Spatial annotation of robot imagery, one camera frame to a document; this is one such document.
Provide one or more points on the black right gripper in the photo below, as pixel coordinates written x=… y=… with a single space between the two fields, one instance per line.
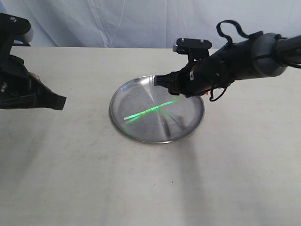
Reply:
x=199 y=77

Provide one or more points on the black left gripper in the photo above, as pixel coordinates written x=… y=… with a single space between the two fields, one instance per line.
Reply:
x=21 y=89

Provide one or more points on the thin green straw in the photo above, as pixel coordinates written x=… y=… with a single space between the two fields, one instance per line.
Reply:
x=152 y=109

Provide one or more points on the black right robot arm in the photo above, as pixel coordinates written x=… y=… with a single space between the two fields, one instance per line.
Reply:
x=269 y=55

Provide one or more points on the round stainless steel plate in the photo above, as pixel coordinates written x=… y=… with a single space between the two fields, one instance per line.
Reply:
x=164 y=125

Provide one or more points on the white backdrop sheet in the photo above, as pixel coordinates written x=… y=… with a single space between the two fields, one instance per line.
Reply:
x=149 y=23

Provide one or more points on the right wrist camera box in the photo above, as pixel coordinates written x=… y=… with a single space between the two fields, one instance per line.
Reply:
x=195 y=49

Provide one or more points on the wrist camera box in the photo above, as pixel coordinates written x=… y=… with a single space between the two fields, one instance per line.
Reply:
x=195 y=49
x=19 y=28

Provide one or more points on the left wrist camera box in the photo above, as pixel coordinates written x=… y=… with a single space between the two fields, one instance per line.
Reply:
x=19 y=28

